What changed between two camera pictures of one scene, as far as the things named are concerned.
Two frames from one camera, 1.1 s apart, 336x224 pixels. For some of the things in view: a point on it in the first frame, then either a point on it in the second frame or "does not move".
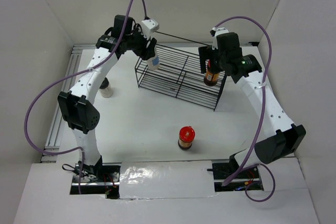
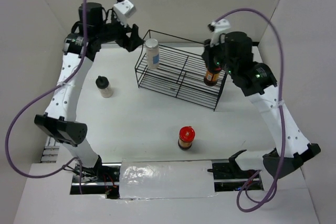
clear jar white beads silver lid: [154, 63] does not move
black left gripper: [144, 53] to [129, 43]
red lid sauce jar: [211, 78] does not move
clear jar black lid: [106, 90] does not move
